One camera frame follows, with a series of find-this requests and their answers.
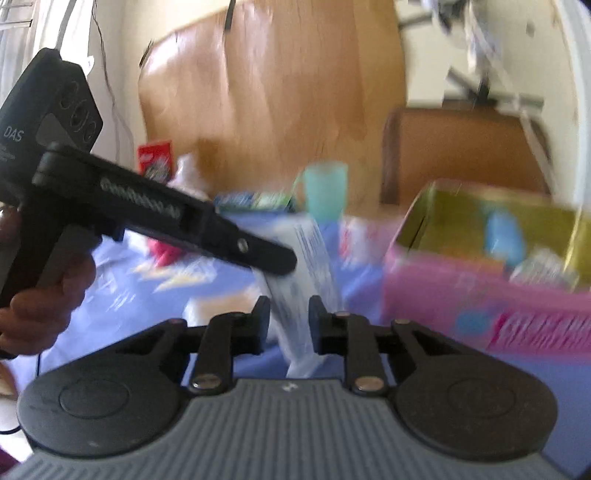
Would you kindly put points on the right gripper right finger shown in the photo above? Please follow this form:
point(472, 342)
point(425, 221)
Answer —
point(350, 336)

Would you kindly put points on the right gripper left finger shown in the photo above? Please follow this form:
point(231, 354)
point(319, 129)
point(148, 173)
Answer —
point(228, 336)

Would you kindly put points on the white tissue pack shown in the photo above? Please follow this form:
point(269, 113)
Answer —
point(289, 295)

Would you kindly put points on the pink fuzzy cloth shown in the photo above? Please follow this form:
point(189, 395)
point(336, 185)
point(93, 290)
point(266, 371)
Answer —
point(163, 254)

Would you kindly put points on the blue pencil case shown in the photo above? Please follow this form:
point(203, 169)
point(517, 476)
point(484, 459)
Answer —
point(504, 239)

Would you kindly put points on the clear tape roll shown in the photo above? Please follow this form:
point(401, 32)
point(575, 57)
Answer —
point(543, 267)

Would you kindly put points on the person left hand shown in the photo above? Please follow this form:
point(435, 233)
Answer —
point(41, 304)

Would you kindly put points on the blue patterned tablecloth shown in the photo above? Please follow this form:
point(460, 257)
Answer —
point(125, 299)

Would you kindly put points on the red snack box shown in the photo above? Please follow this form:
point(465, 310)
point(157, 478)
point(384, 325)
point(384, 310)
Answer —
point(155, 161)

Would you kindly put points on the crumpled clear plastic bag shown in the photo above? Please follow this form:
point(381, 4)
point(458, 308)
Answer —
point(187, 178)

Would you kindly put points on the blue green toothpaste box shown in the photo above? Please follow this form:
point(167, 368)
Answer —
point(255, 201)

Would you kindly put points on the teal plastic mug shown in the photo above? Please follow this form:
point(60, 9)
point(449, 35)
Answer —
point(324, 186)

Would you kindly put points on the pink macaron biscuit tin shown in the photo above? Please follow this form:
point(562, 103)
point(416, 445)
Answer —
point(438, 274)

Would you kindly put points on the brown woven chair back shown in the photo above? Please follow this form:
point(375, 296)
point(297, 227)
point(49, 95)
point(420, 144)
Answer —
point(421, 145)

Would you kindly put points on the white framed frosted window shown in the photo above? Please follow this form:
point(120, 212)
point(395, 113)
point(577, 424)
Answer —
point(575, 19)

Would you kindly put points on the wood-pattern wall sheet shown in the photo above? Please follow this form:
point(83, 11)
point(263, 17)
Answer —
point(258, 93)

